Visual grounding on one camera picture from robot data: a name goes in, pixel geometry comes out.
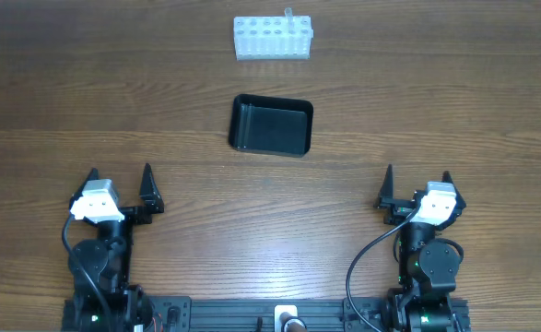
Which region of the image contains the mounting rail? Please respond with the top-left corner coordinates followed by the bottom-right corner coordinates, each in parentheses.
top-left (62, 295), bottom-right (472, 332)

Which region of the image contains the black tray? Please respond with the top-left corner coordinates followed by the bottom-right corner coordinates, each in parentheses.
top-left (227, 93), bottom-right (315, 159)

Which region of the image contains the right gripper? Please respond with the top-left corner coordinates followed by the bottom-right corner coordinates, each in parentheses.
top-left (373, 164), bottom-right (467, 226)

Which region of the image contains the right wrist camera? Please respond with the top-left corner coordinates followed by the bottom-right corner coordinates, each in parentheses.
top-left (416, 181), bottom-right (458, 227)

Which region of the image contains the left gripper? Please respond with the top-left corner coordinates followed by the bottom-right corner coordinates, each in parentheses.
top-left (68, 162), bottom-right (166, 227)

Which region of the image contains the white test tube rack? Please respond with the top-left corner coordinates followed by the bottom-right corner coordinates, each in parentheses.
top-left (232, 15), bottom-right (315, 62)

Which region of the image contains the black cable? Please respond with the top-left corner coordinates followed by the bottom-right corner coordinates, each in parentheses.
top-left (345, 206), bottom-right (423, 332)
top-left (60, 214), bottom-right (114, 332)

